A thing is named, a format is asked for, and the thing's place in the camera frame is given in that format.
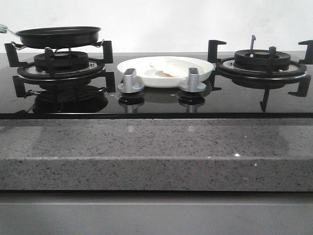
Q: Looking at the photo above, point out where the white ceramic plate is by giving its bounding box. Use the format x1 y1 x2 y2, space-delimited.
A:
117 56 214 88

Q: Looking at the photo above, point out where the fried egg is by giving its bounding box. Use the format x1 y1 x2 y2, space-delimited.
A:
150 57 205 77

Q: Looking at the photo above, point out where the black frying pan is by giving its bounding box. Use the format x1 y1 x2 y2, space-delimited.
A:
15 26 101 49

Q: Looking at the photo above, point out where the left silver stove knob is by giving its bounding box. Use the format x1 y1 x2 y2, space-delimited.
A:
117 69 144 94

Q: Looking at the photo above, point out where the silver stove knob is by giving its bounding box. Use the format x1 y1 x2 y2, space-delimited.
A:
179 67 206 93
117 69 144 94

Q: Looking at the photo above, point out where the right silver stove knob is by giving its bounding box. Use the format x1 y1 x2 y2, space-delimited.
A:
179 67 206 93

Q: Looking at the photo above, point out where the left black gas burner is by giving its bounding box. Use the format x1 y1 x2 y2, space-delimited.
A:
34 51 89 72

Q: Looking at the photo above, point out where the black gas burner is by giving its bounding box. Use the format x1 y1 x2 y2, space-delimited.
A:
34 51 89 72
233 49 291 71

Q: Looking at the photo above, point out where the right black pan support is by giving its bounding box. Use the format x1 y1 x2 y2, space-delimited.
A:
208 37 313 84

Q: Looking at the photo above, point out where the black pan support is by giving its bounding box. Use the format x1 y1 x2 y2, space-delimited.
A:
208 37 313 84
5 40 113 83

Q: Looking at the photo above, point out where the right black gas burner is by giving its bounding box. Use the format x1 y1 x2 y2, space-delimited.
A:
233 49 291 71

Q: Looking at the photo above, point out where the left black pan support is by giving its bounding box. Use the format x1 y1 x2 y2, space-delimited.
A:
5 40 113 83

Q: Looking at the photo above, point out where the wire pan support ring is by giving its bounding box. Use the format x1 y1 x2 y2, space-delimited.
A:
11 39 105 55

